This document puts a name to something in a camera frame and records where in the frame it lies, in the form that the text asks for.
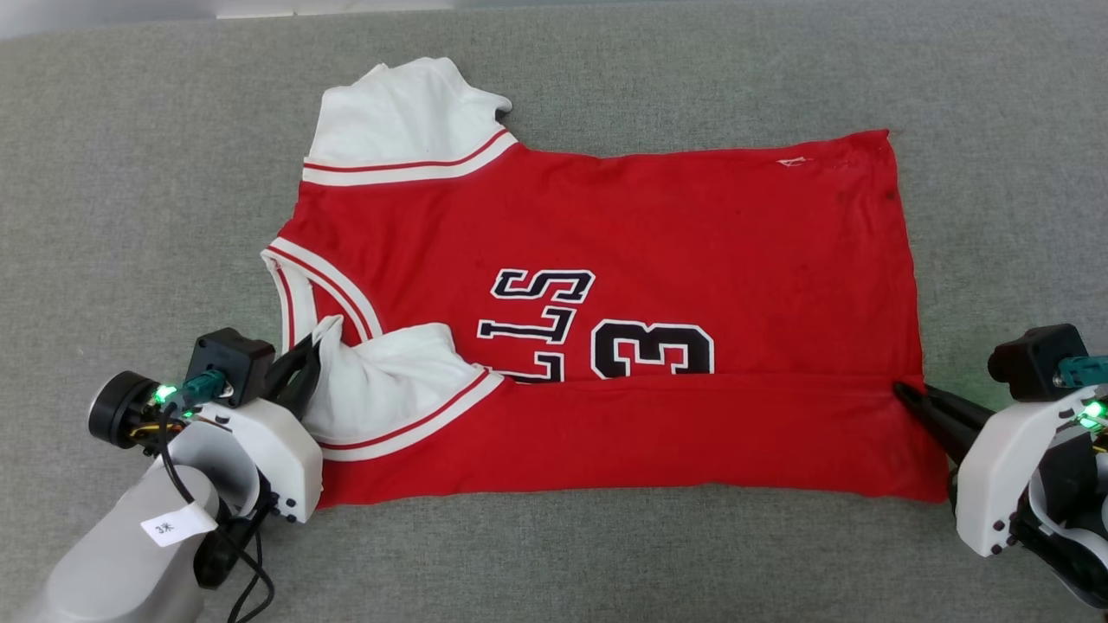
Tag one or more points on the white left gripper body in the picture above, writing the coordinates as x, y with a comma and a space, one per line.
277, 459

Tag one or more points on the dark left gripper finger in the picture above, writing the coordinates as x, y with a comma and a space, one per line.
299, 400
290, 363

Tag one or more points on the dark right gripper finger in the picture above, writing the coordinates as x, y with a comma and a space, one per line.
952, 441
948, 405

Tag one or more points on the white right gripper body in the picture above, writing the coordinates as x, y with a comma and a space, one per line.
1004, 467

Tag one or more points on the red white basketball jersey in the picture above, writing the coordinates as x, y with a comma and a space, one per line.
649, 234

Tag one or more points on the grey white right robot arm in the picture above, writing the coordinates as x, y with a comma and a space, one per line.
1069, 510

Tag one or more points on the white paper label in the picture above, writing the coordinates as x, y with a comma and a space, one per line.
177, 525

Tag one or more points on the grey fabric sofa cushion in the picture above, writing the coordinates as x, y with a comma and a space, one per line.
130, 173

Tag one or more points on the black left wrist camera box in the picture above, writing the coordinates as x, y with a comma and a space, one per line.
232, 359

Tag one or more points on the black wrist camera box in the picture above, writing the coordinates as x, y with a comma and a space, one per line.
1034, 359
232, 359

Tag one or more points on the teal left camera connector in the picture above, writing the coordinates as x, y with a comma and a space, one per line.
206, 383

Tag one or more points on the teal camera connector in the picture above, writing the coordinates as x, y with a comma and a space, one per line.
206, 383
1082, 372

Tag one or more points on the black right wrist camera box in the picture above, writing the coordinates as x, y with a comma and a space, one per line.
1034, 359

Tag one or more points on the teal right camera connector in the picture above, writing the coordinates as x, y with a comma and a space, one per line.
1082, 372

